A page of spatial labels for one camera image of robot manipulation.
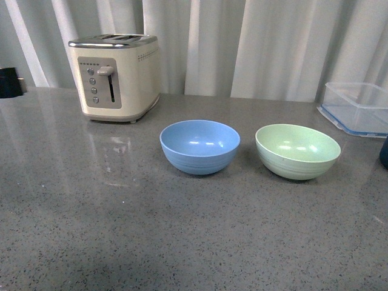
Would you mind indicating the dark object at left edge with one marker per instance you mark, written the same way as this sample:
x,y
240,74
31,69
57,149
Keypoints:
x,y
10,85

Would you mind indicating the white pleated curtain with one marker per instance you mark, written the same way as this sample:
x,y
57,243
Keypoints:
x,y
282,50

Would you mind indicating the clear plastic food container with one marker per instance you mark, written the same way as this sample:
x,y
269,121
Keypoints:
x,y
359,109

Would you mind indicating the dark blue saucepan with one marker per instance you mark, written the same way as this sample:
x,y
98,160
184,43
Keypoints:
x,y
383,156

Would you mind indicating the blue plastic bowl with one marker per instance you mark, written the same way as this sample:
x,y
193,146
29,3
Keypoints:
x,y
199,147

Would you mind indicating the cream two-slot toaster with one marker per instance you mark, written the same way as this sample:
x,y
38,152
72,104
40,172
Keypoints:
x,y
117,75

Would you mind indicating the green plastic bowl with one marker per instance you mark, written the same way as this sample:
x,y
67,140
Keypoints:
x,y
296,152

